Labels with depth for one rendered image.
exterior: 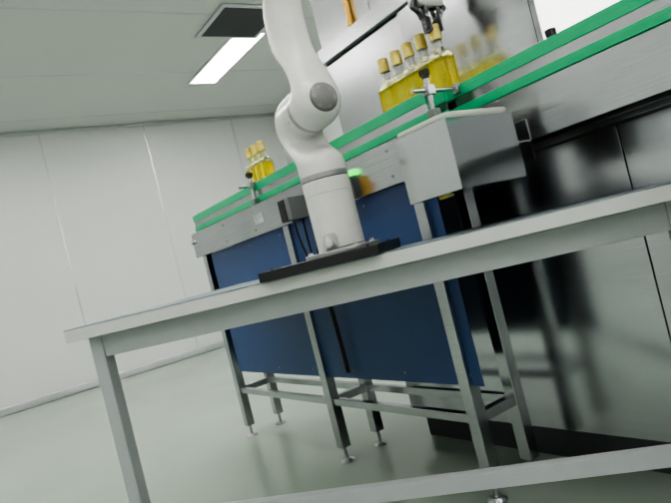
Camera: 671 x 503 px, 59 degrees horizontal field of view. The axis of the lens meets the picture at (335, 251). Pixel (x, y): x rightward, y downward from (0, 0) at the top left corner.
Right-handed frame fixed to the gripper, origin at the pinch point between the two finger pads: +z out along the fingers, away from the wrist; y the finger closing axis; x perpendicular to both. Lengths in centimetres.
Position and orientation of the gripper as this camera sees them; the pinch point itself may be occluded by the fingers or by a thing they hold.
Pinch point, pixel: (432, 25)
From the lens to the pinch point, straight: 181.0
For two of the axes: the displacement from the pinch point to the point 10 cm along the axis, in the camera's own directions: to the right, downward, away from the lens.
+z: 2.4, 9.7, -0.1
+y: -8.0, 2.0, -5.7
